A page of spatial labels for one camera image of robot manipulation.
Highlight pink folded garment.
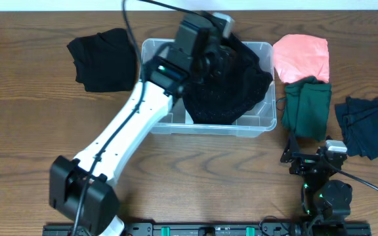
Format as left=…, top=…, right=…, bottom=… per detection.
left=273, top=34, right=329, bottom=84

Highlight dark green folded garment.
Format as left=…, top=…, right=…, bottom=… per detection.
left=282, top=76, right=332, bottom=141

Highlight dark navy garment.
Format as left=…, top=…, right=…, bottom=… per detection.
left=335, top=96, right=378, bottom=160

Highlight black sparkly knit garment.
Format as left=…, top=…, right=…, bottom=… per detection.
left=182, top=34, right=273, bottom=125

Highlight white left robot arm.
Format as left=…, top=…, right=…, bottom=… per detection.
left=49, top=12, right=234, bottom=235

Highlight clear plastic storage bin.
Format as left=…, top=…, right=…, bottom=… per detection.
left=141, top=38, right=278, bottom=138

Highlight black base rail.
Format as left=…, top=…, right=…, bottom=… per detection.
left=43, top=221, right=373, bottom=236

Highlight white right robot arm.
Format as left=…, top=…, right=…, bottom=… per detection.
left=280, top=132, right=352, bottom=235

